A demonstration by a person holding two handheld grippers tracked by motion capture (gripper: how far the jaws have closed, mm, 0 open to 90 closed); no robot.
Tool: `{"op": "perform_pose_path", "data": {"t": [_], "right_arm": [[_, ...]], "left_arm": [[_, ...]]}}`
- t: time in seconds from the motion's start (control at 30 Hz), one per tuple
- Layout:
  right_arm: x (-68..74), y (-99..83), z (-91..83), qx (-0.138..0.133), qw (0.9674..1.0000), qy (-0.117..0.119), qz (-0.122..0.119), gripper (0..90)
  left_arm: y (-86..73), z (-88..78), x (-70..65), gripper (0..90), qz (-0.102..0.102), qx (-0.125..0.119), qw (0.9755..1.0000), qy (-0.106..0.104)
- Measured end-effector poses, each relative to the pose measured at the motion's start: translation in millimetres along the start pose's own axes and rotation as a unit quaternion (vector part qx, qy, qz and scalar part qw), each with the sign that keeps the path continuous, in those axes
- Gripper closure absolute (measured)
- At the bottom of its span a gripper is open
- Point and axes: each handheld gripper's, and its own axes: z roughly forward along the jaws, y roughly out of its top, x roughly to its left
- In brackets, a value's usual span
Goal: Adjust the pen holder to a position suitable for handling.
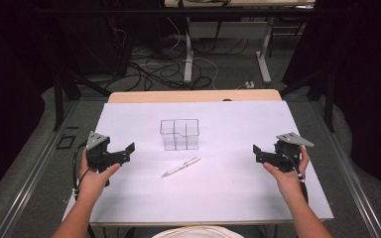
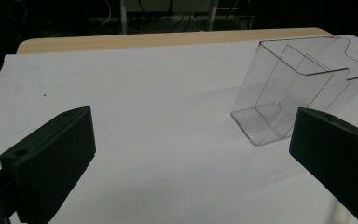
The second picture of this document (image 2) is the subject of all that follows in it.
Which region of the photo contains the white cable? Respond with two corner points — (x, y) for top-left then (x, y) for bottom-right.
(91, 0), (113, 34)

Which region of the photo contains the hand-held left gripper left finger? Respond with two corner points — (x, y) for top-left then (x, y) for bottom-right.
(0, 105), (97, 224)

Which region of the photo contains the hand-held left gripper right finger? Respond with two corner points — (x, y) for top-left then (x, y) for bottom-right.
(288, 106), (358, 224)

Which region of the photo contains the white sheet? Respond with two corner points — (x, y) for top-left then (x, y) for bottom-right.
(0, 34), (358, 224)

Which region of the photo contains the clear acrylic holder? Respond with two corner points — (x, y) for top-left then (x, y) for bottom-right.
(230, 35), (358, 147)

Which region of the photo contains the metal stand leg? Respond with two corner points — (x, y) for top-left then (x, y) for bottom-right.
(119, 0), (129, 35)
(207, 0), (220, 32)

